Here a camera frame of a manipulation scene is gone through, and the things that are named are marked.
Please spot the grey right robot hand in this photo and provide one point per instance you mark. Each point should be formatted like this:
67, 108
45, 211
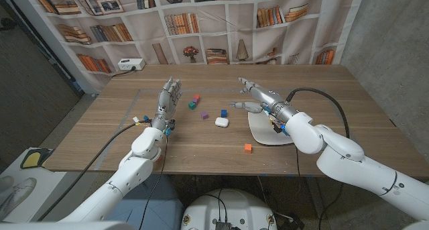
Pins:
268, 97

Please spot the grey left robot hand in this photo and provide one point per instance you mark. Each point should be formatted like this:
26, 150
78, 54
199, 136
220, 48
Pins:
166, 97

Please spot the white airpods case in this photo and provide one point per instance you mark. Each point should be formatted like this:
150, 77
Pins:
222, 122

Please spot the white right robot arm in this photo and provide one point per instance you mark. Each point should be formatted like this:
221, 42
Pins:
352, 163

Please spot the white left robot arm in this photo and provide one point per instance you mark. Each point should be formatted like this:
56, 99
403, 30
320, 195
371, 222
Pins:
134, 169

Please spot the green cube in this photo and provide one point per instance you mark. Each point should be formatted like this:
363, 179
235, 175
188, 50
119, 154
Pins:
192, 105

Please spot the small magenta cube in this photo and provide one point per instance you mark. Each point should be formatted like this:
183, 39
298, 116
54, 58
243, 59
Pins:
194, 101

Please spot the red cube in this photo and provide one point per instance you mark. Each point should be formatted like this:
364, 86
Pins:
197, 97

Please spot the white square plate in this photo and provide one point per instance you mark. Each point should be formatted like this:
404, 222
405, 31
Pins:
264, 132

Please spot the purple cube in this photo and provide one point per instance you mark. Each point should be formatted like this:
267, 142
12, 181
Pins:
204, 115

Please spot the blue cube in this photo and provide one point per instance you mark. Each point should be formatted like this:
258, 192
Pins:
224, 113

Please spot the white power strip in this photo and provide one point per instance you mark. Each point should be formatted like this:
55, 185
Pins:
131, 64

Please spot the orange cube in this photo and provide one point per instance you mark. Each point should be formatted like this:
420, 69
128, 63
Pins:
248, 148

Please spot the printed bookshelf backdrop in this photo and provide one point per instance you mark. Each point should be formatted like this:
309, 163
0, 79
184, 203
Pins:
147, 25

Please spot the grey table leg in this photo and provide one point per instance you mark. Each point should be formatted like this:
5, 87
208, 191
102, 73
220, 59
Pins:
315, 200

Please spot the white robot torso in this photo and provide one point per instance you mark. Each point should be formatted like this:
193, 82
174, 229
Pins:
231, 210

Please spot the yellow and black pad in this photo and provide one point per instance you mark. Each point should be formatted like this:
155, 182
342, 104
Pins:
33, 159

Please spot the white floor platform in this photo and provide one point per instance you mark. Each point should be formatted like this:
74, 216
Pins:
40, 189

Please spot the white shoe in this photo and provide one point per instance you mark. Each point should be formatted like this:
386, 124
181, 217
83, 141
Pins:
5, 183
16, 196

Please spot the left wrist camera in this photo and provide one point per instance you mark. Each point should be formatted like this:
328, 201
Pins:
170, 126

